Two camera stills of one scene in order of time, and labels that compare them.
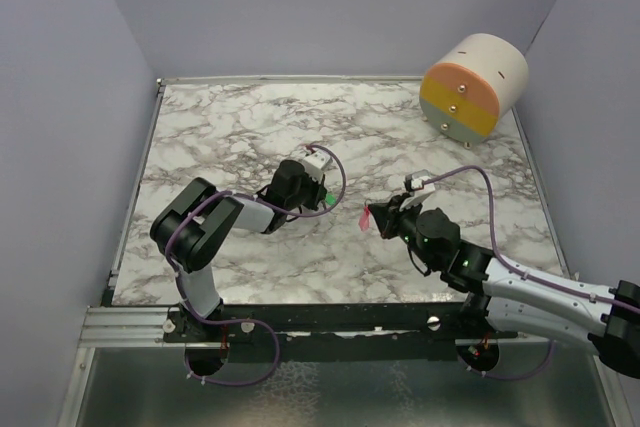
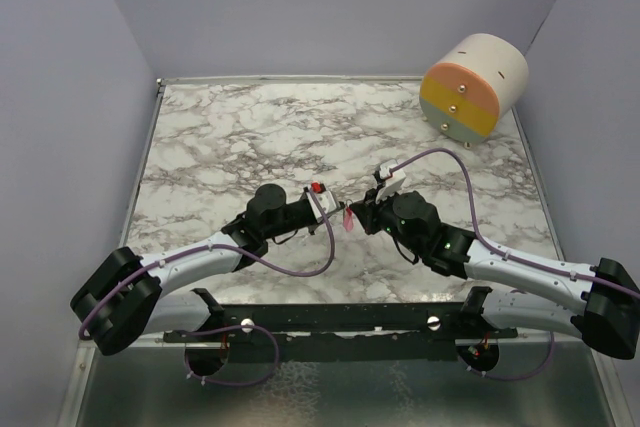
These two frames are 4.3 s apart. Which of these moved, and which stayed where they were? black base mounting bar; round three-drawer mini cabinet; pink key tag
Moved: pink key tag
Stayed: black base mounting bar; round three-drawer mini cabinet
